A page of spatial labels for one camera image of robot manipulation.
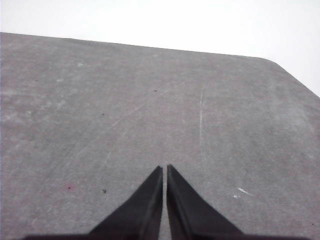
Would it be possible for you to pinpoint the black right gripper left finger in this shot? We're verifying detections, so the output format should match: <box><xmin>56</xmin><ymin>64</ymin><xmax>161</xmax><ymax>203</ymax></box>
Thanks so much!
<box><xmin>87</xmin><ymin>165</ymin><xmax>164</xmax><ymax>240</ymax></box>

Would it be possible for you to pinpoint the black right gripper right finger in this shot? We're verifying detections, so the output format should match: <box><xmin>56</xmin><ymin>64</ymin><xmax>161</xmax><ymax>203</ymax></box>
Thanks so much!
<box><xmin>166</xmin><ymin>163</ymin><xmax>245</xmax><ymax>240</ymax></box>

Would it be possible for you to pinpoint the grey table cloth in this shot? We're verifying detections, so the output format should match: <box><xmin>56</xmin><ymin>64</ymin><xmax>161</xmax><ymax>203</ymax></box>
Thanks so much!
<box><xmin>0</xmin><ymin>31</ymin><xmax>320</xmax><ymax>240</ymax></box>

